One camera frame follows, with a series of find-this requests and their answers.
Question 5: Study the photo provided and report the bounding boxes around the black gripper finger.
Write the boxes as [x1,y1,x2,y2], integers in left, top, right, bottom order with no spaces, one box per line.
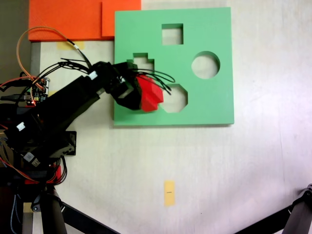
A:
[126,61,139,75]
[114,80,143,112]

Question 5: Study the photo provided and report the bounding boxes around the red cross columnar block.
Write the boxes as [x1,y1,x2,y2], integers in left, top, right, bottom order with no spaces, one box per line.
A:
[136,74,164,113]

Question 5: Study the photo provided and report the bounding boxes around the orange block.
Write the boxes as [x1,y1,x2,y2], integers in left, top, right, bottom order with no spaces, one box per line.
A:
[28,0,142,42]

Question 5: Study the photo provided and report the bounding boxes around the green shape sorting board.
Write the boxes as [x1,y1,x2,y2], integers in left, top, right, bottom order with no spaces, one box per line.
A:
[113,7,235,128]

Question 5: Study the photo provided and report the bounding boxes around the yellow tape strip with mark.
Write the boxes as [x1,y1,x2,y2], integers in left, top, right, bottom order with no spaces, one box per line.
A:
[163,180,176,207]

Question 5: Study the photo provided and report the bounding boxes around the red printed base clamp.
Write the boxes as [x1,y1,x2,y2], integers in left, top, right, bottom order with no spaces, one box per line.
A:
[23,164,61,185]

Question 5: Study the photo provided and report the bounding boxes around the black usb plug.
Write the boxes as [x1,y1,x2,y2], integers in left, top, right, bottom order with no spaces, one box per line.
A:
[0,94,32,102]

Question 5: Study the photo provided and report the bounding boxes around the grey usb connector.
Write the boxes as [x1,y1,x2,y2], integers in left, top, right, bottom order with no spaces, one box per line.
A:
[22,152,41,168]

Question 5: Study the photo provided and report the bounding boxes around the black tripod leg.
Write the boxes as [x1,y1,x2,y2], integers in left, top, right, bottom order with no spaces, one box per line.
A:
[30,185,121,234]
[233,183,312,234]

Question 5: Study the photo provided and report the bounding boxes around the black gripper cable loops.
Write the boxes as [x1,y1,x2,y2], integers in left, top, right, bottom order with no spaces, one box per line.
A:
[130,69,176,96]

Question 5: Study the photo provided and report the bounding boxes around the long black cable bundle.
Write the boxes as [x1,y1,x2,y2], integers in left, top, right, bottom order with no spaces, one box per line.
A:
[36,38,95,75]

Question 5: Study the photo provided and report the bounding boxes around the circuit board with wires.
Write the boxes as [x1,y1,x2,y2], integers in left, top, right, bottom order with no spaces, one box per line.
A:
[26,77,51,105]

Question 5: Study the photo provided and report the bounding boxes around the thin orange wire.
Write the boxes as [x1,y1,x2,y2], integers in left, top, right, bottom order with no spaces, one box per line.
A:
[16,26,70,107]

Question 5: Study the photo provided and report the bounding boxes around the red and orange wire bundle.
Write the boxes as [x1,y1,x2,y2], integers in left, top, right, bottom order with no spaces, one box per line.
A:
[0,136,57,184]

